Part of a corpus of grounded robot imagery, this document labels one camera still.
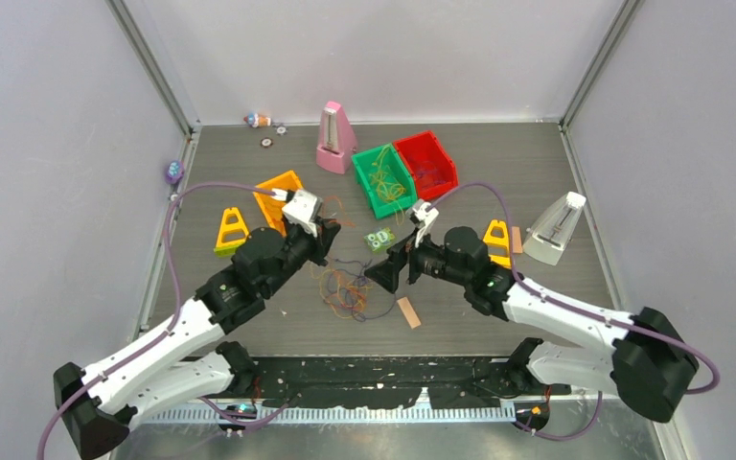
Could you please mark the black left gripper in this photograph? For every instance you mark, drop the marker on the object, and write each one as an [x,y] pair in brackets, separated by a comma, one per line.
[321,242]

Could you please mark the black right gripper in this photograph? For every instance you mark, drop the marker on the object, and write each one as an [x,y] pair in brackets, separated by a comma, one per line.
[386,273]

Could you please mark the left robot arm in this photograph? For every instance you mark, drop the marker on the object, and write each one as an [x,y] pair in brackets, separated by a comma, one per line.
[185,357]

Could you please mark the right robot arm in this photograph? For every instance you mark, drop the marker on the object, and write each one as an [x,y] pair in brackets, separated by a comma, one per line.
[639,357]

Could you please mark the green owl puzzle piece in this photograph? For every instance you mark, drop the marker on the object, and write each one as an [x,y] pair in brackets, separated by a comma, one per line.
[380,239]

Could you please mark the orange plastic bin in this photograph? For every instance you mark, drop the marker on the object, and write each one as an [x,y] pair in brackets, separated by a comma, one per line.
[271,207]

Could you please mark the green plastic bin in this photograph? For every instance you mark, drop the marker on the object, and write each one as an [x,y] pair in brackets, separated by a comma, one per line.
[385,180]

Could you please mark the yellow green triangle block left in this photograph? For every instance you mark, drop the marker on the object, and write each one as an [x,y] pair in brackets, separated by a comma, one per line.
[232,232]

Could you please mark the red plastic bin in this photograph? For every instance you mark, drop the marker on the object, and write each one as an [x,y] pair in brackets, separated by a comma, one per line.
[432,169]

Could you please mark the pink metronome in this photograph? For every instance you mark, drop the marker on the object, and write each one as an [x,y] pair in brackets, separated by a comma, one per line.
[337,142]

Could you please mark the yellow triangle block right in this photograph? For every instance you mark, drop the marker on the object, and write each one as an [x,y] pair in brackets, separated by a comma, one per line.
[497,239]

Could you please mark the small tan wooden block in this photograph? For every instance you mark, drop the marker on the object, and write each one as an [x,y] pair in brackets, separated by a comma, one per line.
[516,240]

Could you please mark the small clown figurine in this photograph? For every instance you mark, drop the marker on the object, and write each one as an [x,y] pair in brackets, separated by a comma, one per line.
[257,120]

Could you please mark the purple paw toy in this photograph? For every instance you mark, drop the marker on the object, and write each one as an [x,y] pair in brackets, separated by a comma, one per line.
[174,172]

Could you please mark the white metronome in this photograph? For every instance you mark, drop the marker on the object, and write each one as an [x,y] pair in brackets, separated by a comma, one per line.
[548,237]

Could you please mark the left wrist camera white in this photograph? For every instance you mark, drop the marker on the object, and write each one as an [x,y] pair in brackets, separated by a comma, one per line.
[301,208]

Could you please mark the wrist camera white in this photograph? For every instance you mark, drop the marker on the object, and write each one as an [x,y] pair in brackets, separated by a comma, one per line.
[301,208]
[422,215]

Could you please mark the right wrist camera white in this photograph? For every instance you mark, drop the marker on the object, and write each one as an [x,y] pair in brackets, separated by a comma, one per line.
[422,215]

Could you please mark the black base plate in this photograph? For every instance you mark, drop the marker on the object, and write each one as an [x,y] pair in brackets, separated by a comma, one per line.
[385,382]

